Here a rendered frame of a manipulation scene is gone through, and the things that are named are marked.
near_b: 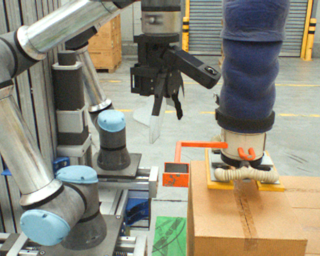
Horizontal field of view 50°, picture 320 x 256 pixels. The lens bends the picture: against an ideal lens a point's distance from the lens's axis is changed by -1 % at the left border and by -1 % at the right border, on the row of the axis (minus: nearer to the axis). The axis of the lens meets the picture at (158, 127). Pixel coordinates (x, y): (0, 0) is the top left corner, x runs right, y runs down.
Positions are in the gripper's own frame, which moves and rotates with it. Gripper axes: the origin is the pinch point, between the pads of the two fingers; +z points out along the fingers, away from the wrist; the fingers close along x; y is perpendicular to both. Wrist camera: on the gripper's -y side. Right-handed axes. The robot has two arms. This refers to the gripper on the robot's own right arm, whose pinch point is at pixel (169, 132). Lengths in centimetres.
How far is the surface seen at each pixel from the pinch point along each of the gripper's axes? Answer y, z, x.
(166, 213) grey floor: 71, 147, -165
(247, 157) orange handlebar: -8, 29, -55
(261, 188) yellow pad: -15, 41, -56
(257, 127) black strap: -10, 19, -60
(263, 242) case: -19, 55, -43
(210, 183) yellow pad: 4, 40, -50
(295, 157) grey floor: -22, 148, -325
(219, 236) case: -4, 53, -37
